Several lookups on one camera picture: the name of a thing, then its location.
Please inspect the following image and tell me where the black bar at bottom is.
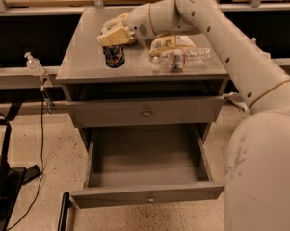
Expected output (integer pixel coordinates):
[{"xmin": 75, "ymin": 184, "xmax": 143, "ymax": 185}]
[{"xmin": 57, "ymin": 192, "xmax": 71, "ymax": 231}]

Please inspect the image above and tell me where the blue pepsi can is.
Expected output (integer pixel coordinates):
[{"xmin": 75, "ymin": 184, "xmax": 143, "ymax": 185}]
[{"xmin": 103, "ymin": 45, "xmax": 125, "ymax": 68}]

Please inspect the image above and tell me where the black cable on floor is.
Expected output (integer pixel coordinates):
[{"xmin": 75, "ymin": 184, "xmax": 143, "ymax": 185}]
[{"xmin": 6, "ymin": 77, "xmax": 54, "ymax": 231}]

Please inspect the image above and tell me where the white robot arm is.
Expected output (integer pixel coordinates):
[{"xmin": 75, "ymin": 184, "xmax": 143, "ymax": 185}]
[{"xmin": 98, "ymin": 0, "xmax": 290, "ymax": 231}]

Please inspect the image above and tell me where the brown chip bag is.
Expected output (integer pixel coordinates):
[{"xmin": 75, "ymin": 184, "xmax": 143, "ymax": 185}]
[{"xmin": 149, "ymin": 35, "xmax": 196, "ymax": 57}]

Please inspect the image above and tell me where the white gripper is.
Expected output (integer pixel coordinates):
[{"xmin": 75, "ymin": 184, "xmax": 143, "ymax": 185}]
[{"xmin": 97, "ymin": 4, "xmax": 155, "ymax": 46}]

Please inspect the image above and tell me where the black monitor stand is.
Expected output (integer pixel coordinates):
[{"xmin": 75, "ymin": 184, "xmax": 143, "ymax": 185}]
[{"xmin": 0, "ymin": 119, "xmax": 41, "ymax": 231}]

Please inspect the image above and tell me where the open grey middle drawer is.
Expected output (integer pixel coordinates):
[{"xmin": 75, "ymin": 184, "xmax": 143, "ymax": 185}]
[{"xmin": 71, "ymin": 124, "xmax": 224, "ymax": 208}]

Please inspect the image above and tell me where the hand sanitizer pump bottle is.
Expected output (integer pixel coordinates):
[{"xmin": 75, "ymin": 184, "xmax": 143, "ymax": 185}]
[{"xmin": 24, "ymin": 52, "xmax": 44, "ymax": 76}]

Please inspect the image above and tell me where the clear plastic water bottle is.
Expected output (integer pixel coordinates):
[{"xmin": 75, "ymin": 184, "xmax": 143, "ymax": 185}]
[{"xmin": 152, "ymin": 48, "xmax": 213, "ymax": 70}]

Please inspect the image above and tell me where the grey drawer cabinet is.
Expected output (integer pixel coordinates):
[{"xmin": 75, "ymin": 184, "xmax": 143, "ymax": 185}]
[{"xmin": 57, "ymin": 7, "xmax": 228, "ymax": 145}]

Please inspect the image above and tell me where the grey box on floor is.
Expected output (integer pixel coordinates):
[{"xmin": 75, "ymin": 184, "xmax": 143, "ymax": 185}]
[{"xmin": 225, "ymin": 92, "xmax": 249, "ymax": 112}]

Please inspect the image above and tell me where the closed grey top drawer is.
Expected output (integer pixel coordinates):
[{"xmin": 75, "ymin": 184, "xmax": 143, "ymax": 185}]
[{"xmin": 67, "ymin": 96, "xmax": 224, "ymax": 128}]

